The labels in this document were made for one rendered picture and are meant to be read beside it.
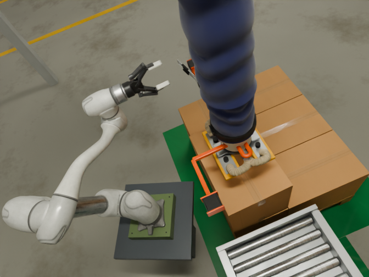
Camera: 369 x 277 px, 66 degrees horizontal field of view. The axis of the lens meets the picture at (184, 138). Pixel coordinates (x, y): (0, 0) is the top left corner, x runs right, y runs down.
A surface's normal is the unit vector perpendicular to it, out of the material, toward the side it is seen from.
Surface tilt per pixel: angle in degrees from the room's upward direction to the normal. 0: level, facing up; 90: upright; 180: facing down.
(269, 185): 0
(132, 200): 3
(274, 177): 0
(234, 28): 86
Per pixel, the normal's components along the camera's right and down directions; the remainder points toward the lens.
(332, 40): -0.22, -0.52
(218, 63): -0.32, 0.64
